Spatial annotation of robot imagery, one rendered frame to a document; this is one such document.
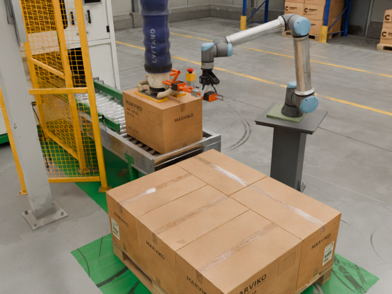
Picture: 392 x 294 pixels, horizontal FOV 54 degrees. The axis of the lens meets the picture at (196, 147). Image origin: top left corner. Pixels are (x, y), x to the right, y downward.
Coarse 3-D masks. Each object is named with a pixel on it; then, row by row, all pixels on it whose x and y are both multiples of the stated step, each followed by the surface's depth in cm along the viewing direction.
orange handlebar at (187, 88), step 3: (174, 69) 342; (174, 72) 333; (180, 72) 339; (147, 75) 327; (171, 75) 332; (162, 81) 312; (165, 81) 311; (171, 81) 310; (168, 84) 307; (180, 87) 297; (183, 87) 294; (186, 87) 294; (189, 87) 293; (183, 90) 296; (186, 90) 293; (189, 90) 290; (198, 93) 283; (213, 96) 276; (216, 96) 277; (213, 99) 276
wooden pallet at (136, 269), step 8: (112, 240) 285; (120, 248) 276; (120, 256) 281; (128, 256) 268; (128, 264) 276; (136, 264) 261; (136, 272) 269; (144, 272) 254; (320, 272) 249; (328, 272) 258; (144, 280) 262; (152, 280) 247; (312, 280) 245; (320, 280) 258; (152, 288) 256; (160, 288) 241; (304, 288) 241
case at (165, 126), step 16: (128, 96) 328; (192, 96) 319; (128, 112) 336; (144, 112) 315; (160, 112) 296; (176, 112) 303; (192, 112) 314; (128, 128) 346; (144, 128) 323; (160, 128) 303; (176, 128) 309; (192, 128) 320; (160, 144) 310; (176, 144) 314
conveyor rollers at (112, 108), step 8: (56, 96) 455; (80, 96) 455; (96, 96) 450; (104, 96) 455; (88, 104) 426; (96, 104) 424; (104, 104) 428; (112, 104) 425; (120, 104) 422; (104, 112) 403; (112, 112) 406; (120, 112) 403; (120, 120) 384; (120, 128) 366; (128, 136) 353; (136, 144) 339; (144, 144) 333; (152, 152) 319
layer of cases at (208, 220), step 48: (144, 192) 264; (192, 192) 263; (240, 192) 262; (288, 192) 261; (144, 240) 239; (192, 240) 219; (240, 240) 218; (288, 240) 217; (336, 240) 249; (192, 288) 208; (240, 288) 191; (288, 288) 226
